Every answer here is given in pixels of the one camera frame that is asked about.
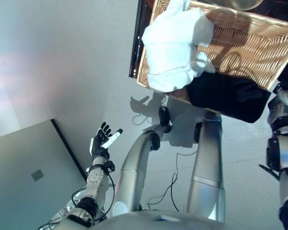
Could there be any grey robot torso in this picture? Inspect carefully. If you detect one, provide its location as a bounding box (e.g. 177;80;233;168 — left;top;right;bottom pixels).
88;208;231;230

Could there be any black baseboard strip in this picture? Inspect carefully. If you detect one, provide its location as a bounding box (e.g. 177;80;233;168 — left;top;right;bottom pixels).
50;118;88;184

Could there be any round glass washing machine door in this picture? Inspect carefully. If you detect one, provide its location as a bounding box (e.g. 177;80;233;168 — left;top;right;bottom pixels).
230;0;264;12

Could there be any grey wall socket plate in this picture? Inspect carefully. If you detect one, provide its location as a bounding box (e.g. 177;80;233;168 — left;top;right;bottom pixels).
31;169;44;182

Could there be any black garment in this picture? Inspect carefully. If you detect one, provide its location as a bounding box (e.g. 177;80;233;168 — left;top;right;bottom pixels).
185;71;272;123

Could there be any wicker laundry basket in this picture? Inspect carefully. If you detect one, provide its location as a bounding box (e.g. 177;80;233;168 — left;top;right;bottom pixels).
136;0;288;96

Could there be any thin black floor cable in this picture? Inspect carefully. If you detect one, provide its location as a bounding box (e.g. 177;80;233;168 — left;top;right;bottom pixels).
146;149;199;213

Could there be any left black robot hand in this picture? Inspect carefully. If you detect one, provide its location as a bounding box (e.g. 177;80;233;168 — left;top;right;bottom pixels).
89;122;124;161

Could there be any right silver robot leg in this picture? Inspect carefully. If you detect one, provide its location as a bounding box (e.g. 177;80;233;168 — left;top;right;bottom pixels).
186;112;226;223

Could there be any white garment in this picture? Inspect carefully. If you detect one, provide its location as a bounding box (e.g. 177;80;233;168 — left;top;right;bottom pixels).
142;0;216;93

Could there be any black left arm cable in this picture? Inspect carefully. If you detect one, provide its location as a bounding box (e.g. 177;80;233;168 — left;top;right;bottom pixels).
71;167;116;216

